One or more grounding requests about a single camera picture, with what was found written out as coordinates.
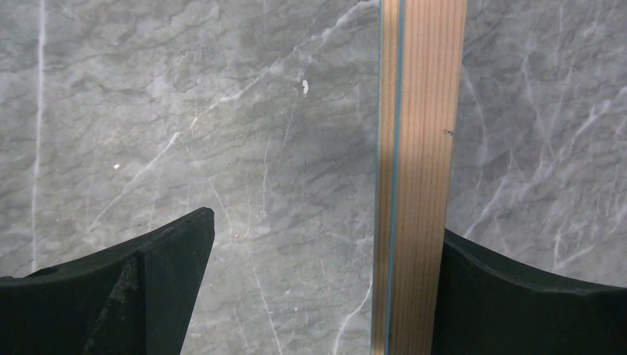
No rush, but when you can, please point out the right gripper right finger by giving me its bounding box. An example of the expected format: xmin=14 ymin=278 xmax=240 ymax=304
xmin=432 ymin=231 xmax=626 ymax=355

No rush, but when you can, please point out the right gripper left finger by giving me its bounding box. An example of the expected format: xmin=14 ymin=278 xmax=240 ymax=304
xmin=1 ymin=207 xmax=215 ymax=354

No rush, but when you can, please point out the blue wooden picture frame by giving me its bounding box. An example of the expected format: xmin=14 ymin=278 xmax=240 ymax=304
xmin=371 ymin=1 xmax=467 ymax=354

